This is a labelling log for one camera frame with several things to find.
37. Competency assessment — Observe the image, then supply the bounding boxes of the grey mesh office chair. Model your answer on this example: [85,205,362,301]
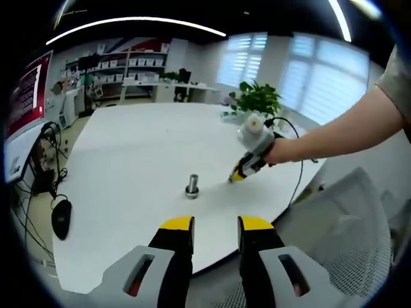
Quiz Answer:
[272,166,394,298]

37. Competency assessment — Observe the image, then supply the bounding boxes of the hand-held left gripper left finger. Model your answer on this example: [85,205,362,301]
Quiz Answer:
[82,216,196,308]

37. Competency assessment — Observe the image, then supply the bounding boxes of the person's grey shirt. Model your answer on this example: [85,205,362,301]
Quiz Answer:
[375,44,411,129]

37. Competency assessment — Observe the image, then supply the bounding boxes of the long white counter desk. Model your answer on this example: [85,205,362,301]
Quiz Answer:
[120,81,222,103]

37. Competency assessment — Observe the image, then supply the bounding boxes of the large steel threaded stud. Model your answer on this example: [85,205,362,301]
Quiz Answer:
[185,173,200,199]

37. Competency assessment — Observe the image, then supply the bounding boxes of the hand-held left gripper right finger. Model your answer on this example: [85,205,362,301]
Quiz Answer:
[237,215,357,308]

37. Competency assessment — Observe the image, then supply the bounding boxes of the red screen monitor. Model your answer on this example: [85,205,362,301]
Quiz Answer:
[4,49,54,139]

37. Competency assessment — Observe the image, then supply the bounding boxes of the potted green plant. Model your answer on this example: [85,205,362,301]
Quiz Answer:
[223,80,283,120]

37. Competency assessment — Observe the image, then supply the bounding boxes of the black office chair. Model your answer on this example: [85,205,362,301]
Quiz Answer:
[173,67,193,103]

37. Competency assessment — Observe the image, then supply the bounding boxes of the black computer mouse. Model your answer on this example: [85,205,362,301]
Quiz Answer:
[51,194,73,241]

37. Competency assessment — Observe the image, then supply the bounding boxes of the curved ceiling light strip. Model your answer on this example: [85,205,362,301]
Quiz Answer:
[46,15,227,46]

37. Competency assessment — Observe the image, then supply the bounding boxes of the white cabinet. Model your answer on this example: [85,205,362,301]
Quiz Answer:
[57,88,86,128]

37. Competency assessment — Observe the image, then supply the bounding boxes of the window blinds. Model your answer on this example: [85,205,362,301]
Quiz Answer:
[220,33,370,126]

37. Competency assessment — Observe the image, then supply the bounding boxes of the shelf unit with white bins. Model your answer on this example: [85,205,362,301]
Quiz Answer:
[66,41,171,84]

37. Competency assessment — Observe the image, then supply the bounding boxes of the tangle of black cables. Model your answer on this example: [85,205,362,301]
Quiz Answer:
[12,121,70,261]

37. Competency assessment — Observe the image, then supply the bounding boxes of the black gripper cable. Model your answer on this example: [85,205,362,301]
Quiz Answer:
[265,117,322,206]

